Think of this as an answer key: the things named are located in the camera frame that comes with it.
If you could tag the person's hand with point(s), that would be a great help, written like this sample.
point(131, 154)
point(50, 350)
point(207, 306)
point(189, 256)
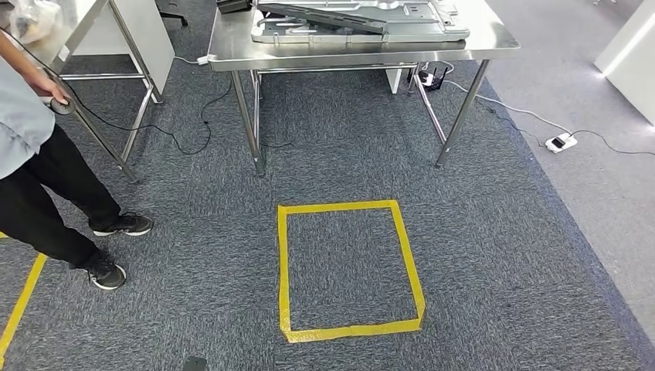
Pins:
point(46, 88)

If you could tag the small handheld switch device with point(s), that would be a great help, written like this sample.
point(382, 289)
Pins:
point(62, 107)

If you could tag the black plastic panel part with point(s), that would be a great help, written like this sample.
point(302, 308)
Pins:
point(327, 18)

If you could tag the stainless steel workbench table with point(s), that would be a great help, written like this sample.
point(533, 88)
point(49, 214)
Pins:
point(491, 41)

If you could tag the clear plastic bag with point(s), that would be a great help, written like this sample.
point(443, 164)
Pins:
point(33, 23)

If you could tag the stainless steel side table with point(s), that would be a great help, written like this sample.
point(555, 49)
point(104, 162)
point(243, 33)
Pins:
point(77, 25)

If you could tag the person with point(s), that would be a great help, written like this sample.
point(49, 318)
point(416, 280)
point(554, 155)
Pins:
point(46, 179)

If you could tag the white partition board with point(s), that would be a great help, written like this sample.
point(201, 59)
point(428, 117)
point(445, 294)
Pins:
point(148, 41)

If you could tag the black office chair base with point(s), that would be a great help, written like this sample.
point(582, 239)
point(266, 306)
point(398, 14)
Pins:
point(174, 16)

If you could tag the black remote controller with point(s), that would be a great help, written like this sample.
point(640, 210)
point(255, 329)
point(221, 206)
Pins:
point(233, 5)

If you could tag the white table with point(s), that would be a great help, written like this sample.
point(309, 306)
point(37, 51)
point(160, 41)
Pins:
point(394, 81)

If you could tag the stamped grey metal panel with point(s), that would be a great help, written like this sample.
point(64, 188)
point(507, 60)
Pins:
point(424, 25)

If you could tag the black router with antennas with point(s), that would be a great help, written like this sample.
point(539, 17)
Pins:
point(430, 81)

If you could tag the white power strip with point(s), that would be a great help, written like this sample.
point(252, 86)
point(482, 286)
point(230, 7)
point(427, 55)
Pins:
point(560, 143)

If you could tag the white lit display cabinet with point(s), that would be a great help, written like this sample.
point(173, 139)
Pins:
point(634, 56)

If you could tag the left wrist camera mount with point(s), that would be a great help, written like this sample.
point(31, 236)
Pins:
point(194, 363)

